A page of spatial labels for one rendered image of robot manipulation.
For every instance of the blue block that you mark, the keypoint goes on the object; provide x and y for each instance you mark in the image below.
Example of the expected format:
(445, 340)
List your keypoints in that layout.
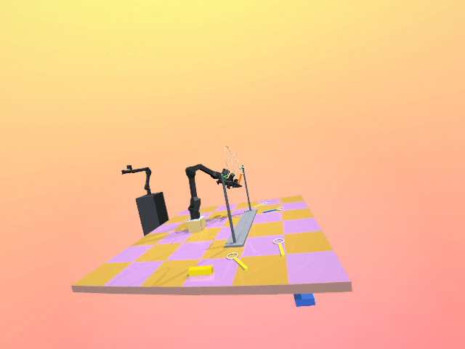
(304, 299)

